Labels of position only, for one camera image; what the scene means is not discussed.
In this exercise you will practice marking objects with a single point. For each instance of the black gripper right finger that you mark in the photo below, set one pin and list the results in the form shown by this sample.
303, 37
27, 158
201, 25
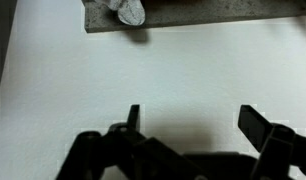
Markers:
279, 150

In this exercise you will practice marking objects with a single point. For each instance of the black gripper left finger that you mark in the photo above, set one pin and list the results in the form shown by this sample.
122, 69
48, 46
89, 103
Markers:
126, 146

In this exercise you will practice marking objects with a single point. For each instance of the grey towel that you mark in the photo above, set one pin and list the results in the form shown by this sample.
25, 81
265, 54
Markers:
128, 11

